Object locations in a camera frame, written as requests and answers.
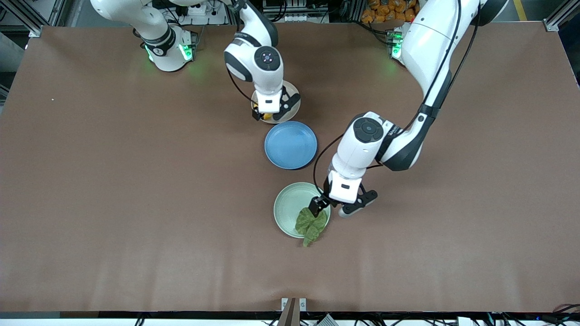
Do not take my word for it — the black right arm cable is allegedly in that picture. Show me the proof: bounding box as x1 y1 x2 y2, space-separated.
226 67 256 106

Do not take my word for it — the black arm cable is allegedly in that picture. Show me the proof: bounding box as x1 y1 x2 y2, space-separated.
226 67 256 106
312 0 482 193

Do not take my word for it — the blue plate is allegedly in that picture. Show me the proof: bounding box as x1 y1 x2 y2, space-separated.
264 120 318 170

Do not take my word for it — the beige plate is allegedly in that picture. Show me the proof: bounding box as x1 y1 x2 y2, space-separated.
251 81 301 124

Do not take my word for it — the green lettuce leaf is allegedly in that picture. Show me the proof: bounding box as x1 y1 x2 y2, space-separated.
295 207 328 248

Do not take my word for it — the black electronics rack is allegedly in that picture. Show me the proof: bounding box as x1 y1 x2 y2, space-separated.
262 0 331 23

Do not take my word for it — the grey brown camera post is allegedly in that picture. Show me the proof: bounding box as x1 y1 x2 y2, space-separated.
277 297 300 326

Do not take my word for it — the white metal bracket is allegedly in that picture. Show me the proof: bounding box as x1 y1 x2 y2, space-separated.
281 297 307 312

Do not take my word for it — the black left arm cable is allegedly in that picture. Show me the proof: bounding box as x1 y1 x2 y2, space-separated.
312 0 482 193

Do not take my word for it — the aluminium frame profile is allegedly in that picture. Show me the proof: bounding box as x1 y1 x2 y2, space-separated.
0 0 44 38
544 0 580 33

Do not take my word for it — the white power strip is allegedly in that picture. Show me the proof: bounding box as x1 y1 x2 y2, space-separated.
174 0 227 25

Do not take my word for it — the bag of oranges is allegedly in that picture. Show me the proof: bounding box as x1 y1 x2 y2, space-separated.
361 0 418 24

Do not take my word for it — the pale green plate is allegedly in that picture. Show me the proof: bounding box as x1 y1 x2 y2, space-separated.
273 182 331 239

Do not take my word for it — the brown table cover sheet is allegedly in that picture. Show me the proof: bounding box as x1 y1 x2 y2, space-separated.
0 22 580 313

